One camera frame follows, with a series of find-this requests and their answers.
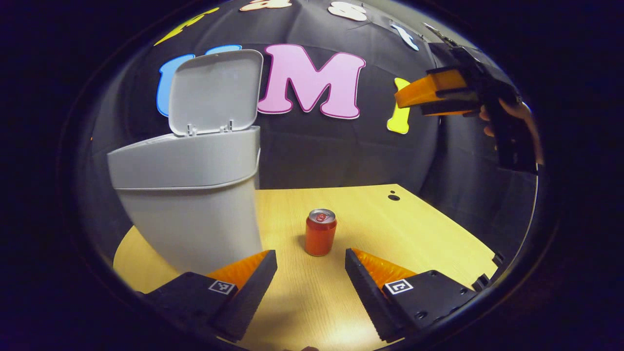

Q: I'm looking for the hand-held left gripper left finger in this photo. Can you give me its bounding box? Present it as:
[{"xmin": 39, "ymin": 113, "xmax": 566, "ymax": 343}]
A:
[{"xmin": 136, "ymin": 250, "xmax": 278, "ymax": 342}]

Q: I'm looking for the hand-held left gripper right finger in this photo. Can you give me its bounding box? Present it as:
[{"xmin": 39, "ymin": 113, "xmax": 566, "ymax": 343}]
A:
[{"xmin": 345, "ymin": 249, "xmax": 481, "ymax": 343}]

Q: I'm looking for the red pop can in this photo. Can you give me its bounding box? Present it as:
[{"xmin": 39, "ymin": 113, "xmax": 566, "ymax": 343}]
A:
[{"xmin": 305, "ymin": 209, "xmax": 337, "ymax": 257}]

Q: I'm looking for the white desktop garbage bin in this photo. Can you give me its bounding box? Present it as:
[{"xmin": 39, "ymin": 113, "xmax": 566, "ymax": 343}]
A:
[{"xmin": 107, "ymin": 50, "xmax": 264, "ymax": 274}]

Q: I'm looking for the wooden desktop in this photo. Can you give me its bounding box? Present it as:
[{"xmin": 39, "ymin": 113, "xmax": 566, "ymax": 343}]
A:
[{"xmin": 113, "ymin": 184, "xmax": 505, "ymax": 351}]

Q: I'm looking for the black backdrop cloth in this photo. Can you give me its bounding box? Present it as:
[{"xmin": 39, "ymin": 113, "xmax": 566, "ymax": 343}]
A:
[{"xmin": 90, "ymin": 0, "xmax": 539, "ymax": 264}]

